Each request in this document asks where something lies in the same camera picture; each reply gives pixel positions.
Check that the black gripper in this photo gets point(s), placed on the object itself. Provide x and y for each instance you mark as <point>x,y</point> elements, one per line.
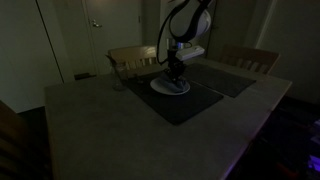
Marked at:
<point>175,67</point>

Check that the blue towel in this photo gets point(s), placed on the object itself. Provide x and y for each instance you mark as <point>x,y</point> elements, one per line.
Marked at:
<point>176,87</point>

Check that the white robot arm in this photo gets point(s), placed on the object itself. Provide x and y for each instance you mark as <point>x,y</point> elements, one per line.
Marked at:
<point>186,20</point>

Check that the white round plate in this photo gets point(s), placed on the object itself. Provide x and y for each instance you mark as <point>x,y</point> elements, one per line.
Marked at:
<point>158,87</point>

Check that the wooden chair near towel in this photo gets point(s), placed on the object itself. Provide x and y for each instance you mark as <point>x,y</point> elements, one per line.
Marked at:
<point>135,60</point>

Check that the dark placemat under plate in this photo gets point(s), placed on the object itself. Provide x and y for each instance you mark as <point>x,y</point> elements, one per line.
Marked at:
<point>176,109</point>

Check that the dark empty placemat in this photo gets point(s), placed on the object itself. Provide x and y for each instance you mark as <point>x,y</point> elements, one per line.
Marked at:
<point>218,80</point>

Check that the clear glass jar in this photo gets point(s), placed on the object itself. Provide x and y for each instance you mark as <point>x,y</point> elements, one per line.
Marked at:
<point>117,83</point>

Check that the wooden chair near door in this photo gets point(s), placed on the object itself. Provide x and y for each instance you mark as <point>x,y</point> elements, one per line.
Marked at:
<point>256,60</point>

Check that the dark wooden chair foreground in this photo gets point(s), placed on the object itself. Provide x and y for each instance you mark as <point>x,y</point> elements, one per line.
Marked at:
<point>24,156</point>

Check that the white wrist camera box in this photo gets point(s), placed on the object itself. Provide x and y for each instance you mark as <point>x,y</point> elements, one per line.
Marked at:
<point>189,53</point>

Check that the door with metal handle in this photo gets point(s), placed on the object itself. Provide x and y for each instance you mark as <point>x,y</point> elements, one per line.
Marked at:
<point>113,24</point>

